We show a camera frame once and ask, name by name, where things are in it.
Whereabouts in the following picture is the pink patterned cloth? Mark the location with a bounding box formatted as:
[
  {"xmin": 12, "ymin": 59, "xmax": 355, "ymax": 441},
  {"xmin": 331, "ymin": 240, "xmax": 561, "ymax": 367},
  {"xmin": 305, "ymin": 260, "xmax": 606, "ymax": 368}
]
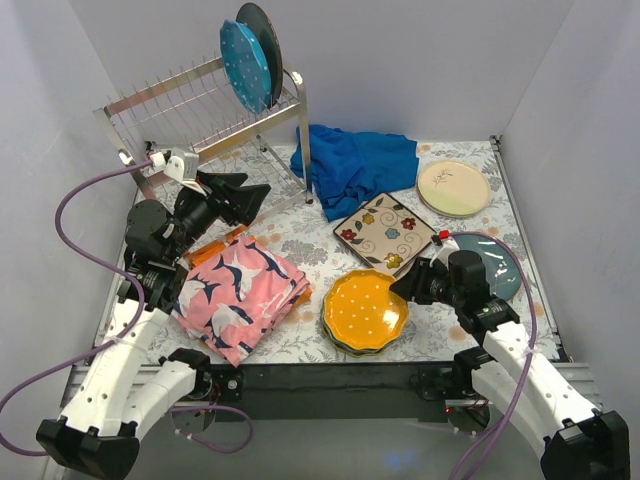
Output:
[{"xmin": 172, "ymin": 236, "xmax": 311, "ymax": 367}]

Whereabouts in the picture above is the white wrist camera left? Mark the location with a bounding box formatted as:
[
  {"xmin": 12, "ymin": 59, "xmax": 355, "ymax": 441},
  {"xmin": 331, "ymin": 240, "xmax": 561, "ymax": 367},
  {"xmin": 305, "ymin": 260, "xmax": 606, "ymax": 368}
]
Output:
[{"xmin": 147, "ymin": 147, "xmax": 206, "ymax": 195}]

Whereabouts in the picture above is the rear dark teal plate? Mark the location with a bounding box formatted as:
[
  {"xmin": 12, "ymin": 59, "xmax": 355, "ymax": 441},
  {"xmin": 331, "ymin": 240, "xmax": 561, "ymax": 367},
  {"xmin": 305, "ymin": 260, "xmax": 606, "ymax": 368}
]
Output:
[{"xmin": 236, "ymin": 2, "xmax": 284, "ymax": 109}]

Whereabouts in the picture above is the yellow plate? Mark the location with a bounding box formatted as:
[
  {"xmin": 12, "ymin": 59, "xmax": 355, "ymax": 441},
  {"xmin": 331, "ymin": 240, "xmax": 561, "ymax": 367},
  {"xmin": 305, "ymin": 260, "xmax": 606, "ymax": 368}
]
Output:
[{"xmin": 321, "ymin": 269, "xmax": 409, "ymax": 356}]

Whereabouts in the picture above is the floral tablecloth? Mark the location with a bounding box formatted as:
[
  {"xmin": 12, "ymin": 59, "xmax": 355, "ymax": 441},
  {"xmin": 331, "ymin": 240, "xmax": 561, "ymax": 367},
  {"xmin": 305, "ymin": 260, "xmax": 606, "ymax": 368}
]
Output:
[{"xmin": 97, "ymin": 139, "xmax": 564, "ymax": 365}]

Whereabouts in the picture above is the steel dish rack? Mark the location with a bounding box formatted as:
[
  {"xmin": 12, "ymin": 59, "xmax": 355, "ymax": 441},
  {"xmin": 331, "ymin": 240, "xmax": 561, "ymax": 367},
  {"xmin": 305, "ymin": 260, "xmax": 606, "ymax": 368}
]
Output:
[{"xmin": 93, "ymin": 57, "xmax": 313, "ymax": 203}]

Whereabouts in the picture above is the square floral plate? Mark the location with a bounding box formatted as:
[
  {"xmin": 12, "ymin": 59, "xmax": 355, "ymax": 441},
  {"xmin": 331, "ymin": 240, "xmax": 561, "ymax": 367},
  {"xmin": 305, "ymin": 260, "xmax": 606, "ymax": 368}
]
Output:
[{"xmin": 333, "ymin": 193, "xmax": 435, "ymax": 278}]

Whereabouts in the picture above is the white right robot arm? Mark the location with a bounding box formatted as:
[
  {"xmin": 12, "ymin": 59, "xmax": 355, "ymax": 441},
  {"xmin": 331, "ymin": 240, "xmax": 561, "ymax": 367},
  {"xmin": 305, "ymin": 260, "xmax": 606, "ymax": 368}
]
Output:
[{"xmin": 390, "ymin": 250, "xmax": 631, "ymax": 479}]

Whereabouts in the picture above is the blue cloth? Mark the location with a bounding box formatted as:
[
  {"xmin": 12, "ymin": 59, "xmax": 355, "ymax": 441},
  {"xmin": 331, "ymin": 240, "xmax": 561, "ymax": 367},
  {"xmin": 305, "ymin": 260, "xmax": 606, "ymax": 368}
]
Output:
[{"xmin": 308, "ymin": 124, "xmax": 419, "ymax": 222}]

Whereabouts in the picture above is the cream round plate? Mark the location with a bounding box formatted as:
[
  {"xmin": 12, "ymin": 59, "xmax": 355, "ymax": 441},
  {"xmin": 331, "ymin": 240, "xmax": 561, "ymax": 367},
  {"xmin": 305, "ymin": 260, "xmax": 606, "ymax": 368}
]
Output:
[{"xmin": 416, "ymin": 159, "xmax": 491, "ymax": 218}]

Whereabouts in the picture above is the blue polka dot plate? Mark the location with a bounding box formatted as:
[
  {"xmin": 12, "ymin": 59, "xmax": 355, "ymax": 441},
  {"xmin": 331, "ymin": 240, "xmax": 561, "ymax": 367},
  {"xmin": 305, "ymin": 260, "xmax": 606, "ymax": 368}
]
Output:
[{"xmin": 322, "ymin": 299, "xmax": 403, "ymax": 357}]

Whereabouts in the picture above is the dark teal round plate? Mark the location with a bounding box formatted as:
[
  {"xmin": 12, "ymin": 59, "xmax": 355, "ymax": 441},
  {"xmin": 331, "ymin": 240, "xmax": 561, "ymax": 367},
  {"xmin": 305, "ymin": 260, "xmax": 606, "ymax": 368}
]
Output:
[{"xmin": 454, "ymin": 233, "xmax": 522, "ymax": 300}]

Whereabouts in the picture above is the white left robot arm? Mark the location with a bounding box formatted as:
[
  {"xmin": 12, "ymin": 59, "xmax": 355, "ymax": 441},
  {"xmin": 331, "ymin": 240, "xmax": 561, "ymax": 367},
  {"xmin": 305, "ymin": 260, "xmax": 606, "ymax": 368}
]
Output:
[{"xmin": 36, "ymin": 172, "xmax": 271, "ymax": 479}]

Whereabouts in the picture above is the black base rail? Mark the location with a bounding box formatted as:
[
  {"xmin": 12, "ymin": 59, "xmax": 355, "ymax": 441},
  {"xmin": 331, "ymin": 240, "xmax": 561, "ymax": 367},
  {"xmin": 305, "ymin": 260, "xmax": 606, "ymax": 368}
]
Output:
[{"xmin": 186, "ymin": 361, "xmax": 490, "ymax": 430}]

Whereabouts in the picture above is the orange cloth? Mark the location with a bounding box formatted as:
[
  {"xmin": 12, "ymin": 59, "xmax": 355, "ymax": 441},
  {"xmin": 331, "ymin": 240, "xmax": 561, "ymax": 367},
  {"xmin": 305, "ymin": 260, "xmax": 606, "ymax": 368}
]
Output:
[{"xmin": 179, "ymin": 224, "xmax": 314, "ymax": 306}]

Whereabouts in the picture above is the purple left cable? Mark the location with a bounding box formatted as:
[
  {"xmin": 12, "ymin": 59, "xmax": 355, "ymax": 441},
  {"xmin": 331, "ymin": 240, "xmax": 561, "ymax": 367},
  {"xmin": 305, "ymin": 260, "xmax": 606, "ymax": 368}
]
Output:
[{"xmin": 0, "ymin": 157, "xmax": 255, "ymax": 457}]

